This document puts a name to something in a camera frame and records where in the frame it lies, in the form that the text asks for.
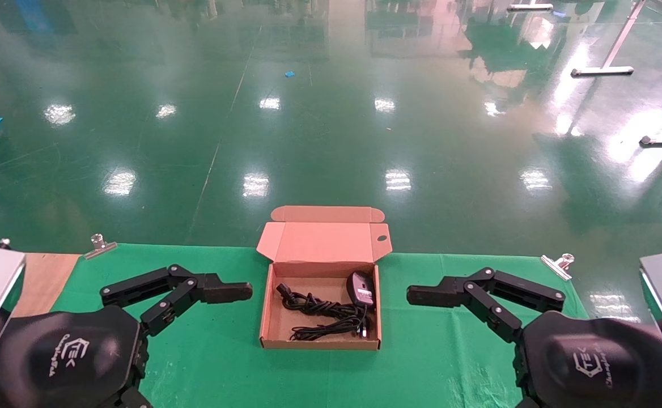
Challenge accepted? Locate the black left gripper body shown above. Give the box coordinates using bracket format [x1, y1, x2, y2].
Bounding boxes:
[0, 306, 149, 408]

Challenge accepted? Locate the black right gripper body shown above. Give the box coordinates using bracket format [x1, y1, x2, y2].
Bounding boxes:
[515, 311, 662, 408]

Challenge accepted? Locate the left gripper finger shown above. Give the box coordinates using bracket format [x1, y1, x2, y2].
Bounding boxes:
[100, 264, 253, 337]
[117, 388, 153, 408]

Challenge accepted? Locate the black wired computer mouse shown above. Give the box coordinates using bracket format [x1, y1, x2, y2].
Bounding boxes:
[340, 271, 377, 339]

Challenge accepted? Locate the black cable bundle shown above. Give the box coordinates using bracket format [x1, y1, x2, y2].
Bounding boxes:
[276, 282, 366, 342]

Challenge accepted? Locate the brown cardboard mailer box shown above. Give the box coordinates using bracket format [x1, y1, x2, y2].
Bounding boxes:
[256, 206, 393, 350]

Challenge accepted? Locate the green table cloth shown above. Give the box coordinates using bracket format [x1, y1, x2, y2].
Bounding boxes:
[53, 244, 589, 408]

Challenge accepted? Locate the silver binder clip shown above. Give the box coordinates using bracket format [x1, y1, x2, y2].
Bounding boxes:
[541, 253, 575, 282]
[84, 233, 118, 260]

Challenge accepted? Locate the white metal table frame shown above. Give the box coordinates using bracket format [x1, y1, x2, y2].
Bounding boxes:
[570, 0, 662, 77]

